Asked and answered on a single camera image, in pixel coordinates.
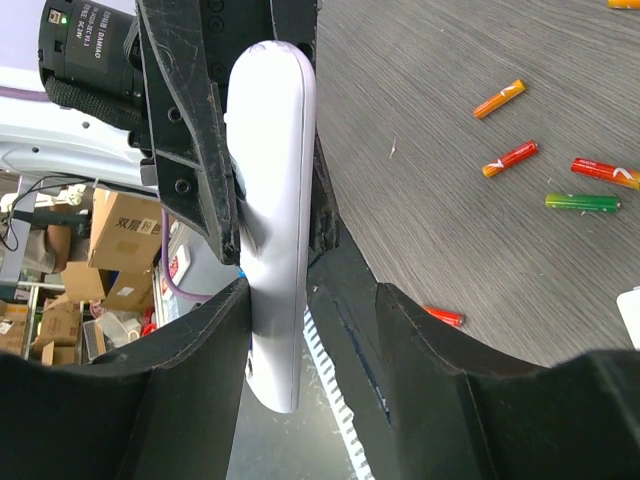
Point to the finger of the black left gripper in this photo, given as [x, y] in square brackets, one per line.
[324, 229]

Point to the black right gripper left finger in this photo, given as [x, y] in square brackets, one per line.
[162, 407]

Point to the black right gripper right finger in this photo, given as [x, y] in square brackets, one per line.
[460, 409]

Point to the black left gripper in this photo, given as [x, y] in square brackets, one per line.
[163, 77]

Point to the white air conditioner remote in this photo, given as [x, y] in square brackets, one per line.
[270, 132]

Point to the white battery cover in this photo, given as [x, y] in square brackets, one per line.
[628, 304]

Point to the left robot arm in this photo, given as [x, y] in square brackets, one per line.
[44, 140]

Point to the cardboard box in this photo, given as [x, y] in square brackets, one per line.
[125, 232]

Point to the orange battery left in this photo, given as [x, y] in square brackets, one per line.
[453, 319]

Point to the red orange battery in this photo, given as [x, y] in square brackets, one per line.
[510, 159]

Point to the orange battery upper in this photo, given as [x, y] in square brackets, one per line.
[500, 99]

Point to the green battery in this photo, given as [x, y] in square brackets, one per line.
[587, 203]

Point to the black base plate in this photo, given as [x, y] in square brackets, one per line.
[341, 291]

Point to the white cable duct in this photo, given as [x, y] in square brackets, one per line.
[342, 413]

